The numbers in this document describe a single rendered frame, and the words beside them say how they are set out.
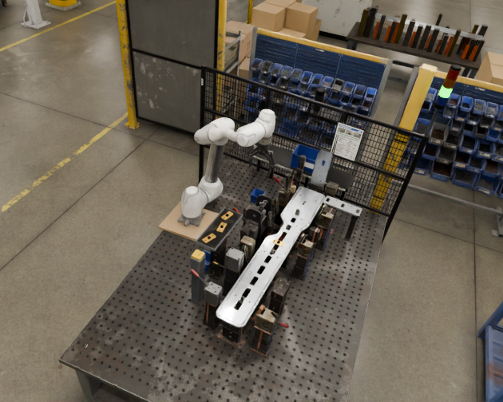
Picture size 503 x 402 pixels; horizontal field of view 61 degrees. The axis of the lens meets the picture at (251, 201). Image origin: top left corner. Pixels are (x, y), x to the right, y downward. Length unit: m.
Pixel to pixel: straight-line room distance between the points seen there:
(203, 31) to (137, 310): 2.98
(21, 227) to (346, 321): 3.16
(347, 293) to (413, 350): 1.01
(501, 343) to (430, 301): 0.64
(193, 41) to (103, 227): 2.16
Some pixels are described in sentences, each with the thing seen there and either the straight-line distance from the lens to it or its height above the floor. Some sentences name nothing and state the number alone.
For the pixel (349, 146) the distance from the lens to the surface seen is 3.50.
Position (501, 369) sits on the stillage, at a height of 0.16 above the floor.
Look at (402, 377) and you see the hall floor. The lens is 3.79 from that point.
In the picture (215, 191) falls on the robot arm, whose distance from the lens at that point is 3.38.
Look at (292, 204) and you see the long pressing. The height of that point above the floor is 1.00.
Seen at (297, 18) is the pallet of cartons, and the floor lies 0.93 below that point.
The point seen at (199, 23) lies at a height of 1.53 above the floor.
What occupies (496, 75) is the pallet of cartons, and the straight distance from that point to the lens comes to 5.45.
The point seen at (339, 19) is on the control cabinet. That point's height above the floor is 0.40.
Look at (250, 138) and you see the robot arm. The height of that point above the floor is 1.80.
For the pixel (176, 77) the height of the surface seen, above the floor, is 0.85.
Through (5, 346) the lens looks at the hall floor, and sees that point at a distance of 3.86.
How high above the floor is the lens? 3.10
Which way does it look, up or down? 41 degrees down
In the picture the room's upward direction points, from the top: 7 degrees clockwise
